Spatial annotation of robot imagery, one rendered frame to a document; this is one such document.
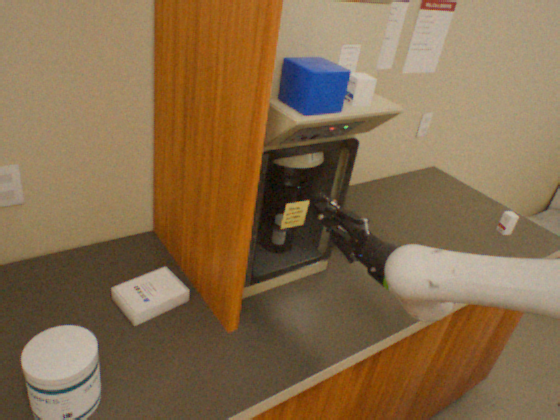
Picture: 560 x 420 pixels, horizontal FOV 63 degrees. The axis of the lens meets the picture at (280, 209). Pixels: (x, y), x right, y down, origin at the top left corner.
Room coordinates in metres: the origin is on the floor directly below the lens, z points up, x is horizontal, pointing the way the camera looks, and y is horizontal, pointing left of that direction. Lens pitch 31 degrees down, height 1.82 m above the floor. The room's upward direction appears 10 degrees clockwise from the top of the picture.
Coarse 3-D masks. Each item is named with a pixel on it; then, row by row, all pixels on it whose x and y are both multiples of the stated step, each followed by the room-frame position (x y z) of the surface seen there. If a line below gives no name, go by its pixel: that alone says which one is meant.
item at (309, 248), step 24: (312, 144) 1.04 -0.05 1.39; (336, 144) 1.08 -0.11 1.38; (288, 168) 0.99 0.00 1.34; (312, 168) 1.04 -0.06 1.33; (336, 168) 1.10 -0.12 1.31; (264, 192) 0.96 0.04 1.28; (288, 192) 1.00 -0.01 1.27; (312, 192) 1.05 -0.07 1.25; (336, 192) 1.11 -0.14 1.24; (264, 216) 0.96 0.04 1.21; (312, 216) 1.06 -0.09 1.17; (264, 240) 0.97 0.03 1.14; (288, 240) 1.02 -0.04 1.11; (312, 240) 1.08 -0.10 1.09; (264, 264) 0.98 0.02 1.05; (288, 264) 1.03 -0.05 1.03; (312, 264) 1.09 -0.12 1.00
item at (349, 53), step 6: (342, 48) 1.07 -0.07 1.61; (348, 48) 1.08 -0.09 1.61; (354, 48) 1.09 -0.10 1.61; (360, 48) 1.10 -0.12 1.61; (342, 54) 1.07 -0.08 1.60; (348, 54) 1.08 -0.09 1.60; (354, 54) 1.10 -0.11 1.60; (342, 60) 1.07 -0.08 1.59; (348, 60) 1.09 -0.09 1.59; (354, 60) 1.10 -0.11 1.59; (348, 66) 1.09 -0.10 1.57; (354, 66) 1.10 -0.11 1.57
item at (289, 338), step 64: (384, 192) 1.75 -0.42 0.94; (448, 192) 1.85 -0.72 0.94; (64, 256) 1.00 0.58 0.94; (128, 256) 1.05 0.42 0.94; (512, 256) 1.42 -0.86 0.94; (0, 320) 0.74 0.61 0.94; (64, 320) 0.77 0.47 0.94; (128, 320) 0.81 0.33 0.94; (192, 320) 0.85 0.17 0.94; (256, 320) 0.88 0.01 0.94; (320, 320) 0.93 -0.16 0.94; (384, 320) 0.97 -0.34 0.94; (0, 384) 0.58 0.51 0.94; (128, 384) 0.63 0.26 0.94; (192, 384) 0.66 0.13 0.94; (256, 384) 0.69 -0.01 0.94
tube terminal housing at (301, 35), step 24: (288, 0) 0.96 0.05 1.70; (312, 0) 1.00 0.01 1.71; (336, 0) 1.05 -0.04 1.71; (288, 24) 0.97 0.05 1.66; (312, 24) 1.01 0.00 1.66; (336, 24) 1.05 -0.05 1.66; (360, 24) 1.09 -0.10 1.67; (384, 24) 1.14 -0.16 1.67; (288, 48) 0.97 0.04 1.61; (312, 48) 1.01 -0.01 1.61; (336, 48) 1.06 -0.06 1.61; (360, 72) 1.12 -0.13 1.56; (288, 144) 1.00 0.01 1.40; (264, 288) 1.00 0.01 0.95
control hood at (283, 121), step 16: (272, 112) 0.92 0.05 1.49; (288, 112) 0.89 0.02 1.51; (352, 112) 0.96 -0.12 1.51; (368, 112) 0.99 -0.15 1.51; (384, 112) 1.02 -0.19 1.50; (400, 112) 1.06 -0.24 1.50; (272, 128) 0.91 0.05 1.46; (288, 128) 0.87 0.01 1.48; (304, 128) 0.90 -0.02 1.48; (368, 128) 1.09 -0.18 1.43; (272, 144) 0.93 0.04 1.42
